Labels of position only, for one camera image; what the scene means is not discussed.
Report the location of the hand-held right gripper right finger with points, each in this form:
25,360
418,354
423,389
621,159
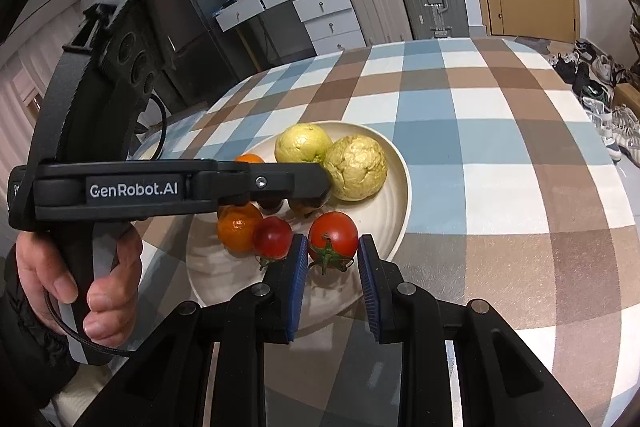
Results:
367,287

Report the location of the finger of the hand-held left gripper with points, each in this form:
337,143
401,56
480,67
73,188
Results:
295,184

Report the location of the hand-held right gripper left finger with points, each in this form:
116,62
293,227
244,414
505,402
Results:
297,287

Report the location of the brown longan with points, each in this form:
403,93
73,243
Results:
306,207
271,206

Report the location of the orange tangerine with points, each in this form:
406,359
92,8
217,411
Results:
250,158
237,229

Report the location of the red tomato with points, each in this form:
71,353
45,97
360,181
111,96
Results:
272,237
332,232

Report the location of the cream round plate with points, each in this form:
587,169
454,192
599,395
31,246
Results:
220,267

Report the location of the person's left hand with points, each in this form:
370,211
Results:
120,307

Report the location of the smooth yellow guava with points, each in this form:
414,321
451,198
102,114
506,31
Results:
300,144

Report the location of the bumpy yellow-green guava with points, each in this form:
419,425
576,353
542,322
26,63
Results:
357,167

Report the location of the pale curtain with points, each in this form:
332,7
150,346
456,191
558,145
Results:
22,97

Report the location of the white drawer cabinet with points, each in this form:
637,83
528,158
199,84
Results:
330,22

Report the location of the checked tablecloth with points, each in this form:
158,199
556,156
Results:
500,157

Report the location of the dark grey refrigerator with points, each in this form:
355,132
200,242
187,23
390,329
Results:
200,22

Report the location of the pile of shoes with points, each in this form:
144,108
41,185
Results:
595,82

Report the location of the cardboard box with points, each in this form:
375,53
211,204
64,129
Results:
627,97

